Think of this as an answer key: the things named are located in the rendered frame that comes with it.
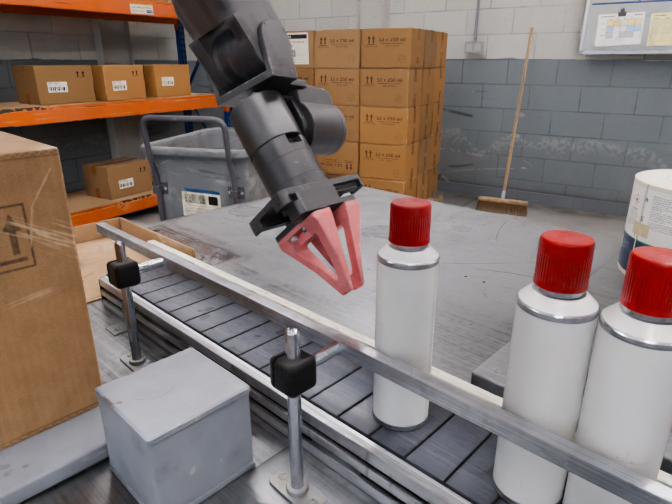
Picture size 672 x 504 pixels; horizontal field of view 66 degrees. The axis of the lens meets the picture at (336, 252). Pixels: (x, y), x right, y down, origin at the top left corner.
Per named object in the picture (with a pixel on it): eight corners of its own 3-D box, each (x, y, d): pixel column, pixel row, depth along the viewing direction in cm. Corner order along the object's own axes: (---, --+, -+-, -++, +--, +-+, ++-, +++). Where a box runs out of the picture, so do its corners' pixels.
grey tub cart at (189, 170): (220, 245, 354) (208, 100, 321) (307, 253, 340) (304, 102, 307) (145, 299, 274) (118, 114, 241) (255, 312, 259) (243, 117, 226)
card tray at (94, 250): (197, 269, 95) (195, 249, 94) (46, 317, 77) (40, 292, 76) (123, 234, 114) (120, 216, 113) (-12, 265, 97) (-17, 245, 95)
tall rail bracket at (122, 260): (184, 350, 68) (170, 232, 63) (132, 372, 63) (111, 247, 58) (172, 341, 70) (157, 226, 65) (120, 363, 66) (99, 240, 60)
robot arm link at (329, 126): (199, 54, 52) (258, 14, 46) (276, 67, 61) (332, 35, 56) (229, 170, 52) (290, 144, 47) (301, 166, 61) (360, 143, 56)
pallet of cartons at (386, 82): (442, 209, 440) (455, 32, 392) (409, 236, 372) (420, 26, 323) (320, 193, 492) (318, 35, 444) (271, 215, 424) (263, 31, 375)
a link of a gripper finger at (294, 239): (404, 263, 48) (356, 178, 49) (353, 285, 43) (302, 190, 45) (361, 290, 53) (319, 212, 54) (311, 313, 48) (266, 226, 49)
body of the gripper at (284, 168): (368, 188, 50) (332, 125, 51) (289, 208, 43) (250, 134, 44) (331, 220, 55) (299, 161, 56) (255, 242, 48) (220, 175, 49)
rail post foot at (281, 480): (329, 500, 45) (329, 494, 45) (306, 517, 43) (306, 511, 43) (289, 467, 49) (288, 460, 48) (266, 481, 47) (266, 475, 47)
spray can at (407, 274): (439, 413, 48) (456, 201, 41) (405, 440, 45) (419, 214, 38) (394, 390, 52) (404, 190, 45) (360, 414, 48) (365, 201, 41)
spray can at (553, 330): (573, 485, 40) (624, 236, 33) (545, 526, 37) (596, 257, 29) (510, 452, 44) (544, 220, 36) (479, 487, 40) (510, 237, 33)
